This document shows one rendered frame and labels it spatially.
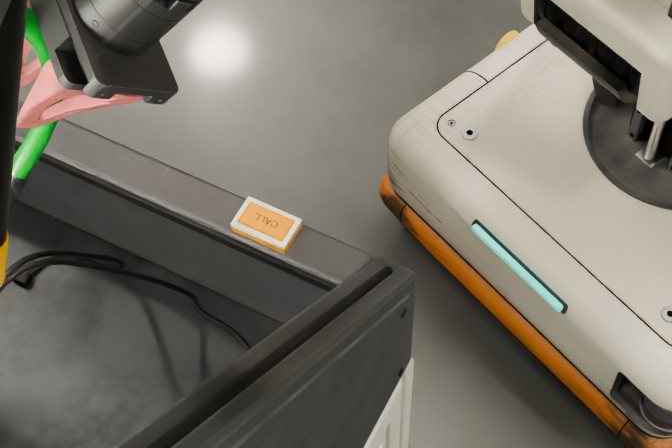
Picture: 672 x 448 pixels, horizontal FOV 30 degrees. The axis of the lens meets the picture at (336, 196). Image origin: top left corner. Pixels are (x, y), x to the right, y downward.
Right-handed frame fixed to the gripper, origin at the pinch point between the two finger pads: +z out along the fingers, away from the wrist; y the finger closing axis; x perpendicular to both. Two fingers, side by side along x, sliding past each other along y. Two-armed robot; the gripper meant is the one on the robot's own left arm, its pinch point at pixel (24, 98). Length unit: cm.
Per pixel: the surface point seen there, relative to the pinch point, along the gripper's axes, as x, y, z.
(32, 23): -3.9, -0.6, -6.7
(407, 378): 44.6, 18.5, 12.1
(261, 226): 26.6, 5.4, 7.1
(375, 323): 25.1, 17.6, -0.4
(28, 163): 1.5, 2.7, 3.2
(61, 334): 23.4, 3.9, 29.8
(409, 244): 125, -17, 55
